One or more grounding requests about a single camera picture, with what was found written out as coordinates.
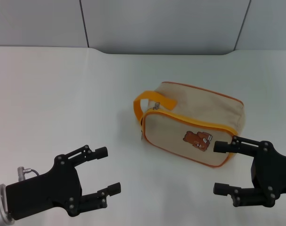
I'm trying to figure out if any silver connector with grey cable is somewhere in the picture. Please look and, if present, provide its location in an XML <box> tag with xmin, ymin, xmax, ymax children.
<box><xmin>17</xmin><ymin>166</ymin><xmax>41</xmax><ymax>182</ymax></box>

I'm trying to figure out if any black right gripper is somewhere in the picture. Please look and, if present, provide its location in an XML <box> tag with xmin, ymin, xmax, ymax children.
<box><xmin>213</xmin><ymin>135</ymin><xmax>286</xmax><ymax>208</ymax></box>

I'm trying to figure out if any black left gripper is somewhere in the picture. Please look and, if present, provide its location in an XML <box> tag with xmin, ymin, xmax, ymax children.
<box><xmin>5</xmin><ymin>145</ymin><xmax>122</xmax><ymax>221</ymax></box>

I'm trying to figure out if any beige food bag orange trim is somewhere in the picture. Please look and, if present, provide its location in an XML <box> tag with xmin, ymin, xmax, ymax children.
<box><xmin>132</xmin><ymin>81</ymin><xmax>247</xmax><ymax>169</ymax></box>

